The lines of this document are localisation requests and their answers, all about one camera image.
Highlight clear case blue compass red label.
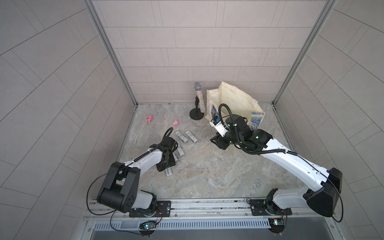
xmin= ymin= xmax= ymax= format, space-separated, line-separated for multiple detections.
xmin=165 ymin=167 xmax=173 ymax=177

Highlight canvas bag starry night print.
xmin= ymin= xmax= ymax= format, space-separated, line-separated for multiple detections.
xmin=205 ymin=82 xmax=265 ymax=131

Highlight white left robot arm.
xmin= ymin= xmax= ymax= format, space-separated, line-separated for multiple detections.
xmin=97 ymin=127 xmax=178 ymax=217

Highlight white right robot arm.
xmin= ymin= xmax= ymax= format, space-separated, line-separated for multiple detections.
xmin=210 ymin=117 xmax=343 ymax=217

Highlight clear compass case small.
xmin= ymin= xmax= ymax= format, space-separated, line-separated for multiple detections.
xmin=173 ymin=153 xmax=181 ymax=162

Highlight clear compass case middle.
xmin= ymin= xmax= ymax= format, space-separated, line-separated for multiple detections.
xmin=177 ymin=143 xmax=185 ymax=157

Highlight clear compass case far left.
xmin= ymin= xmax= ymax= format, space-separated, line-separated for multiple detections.
xmin=175 ymin=131 xmax=188 ymax=143

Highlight clear compass case far right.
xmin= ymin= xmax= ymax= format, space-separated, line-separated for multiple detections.
xmin=186 ymin=131 xmax=198 ymax=143

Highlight black microphone stand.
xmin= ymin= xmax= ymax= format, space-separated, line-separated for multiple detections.
xmin=190 ymin=96 xmax=204 ymax=120

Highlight pink figure toy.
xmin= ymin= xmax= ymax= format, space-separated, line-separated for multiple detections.
xmin=146 ymin=115 xmax=154 ymax=123

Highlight rhinestone microphone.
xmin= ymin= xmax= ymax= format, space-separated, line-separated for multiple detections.
xmin=194 ymin=82 xmax=206 ymax=113

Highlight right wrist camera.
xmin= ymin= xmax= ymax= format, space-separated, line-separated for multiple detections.
xmin=210 ymin=116 xmax=229 ymax=137

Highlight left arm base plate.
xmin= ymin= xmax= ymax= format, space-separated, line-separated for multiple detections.
xmin=129 ymin=201 xmax=172 ymax=218

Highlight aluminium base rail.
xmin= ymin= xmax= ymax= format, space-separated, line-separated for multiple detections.
xmin=82 ymin=198 xmax=336 ymax=234

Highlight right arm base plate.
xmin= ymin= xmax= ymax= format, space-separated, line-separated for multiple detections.
xmin=246 ymin=198 xmax=292 ymax=216

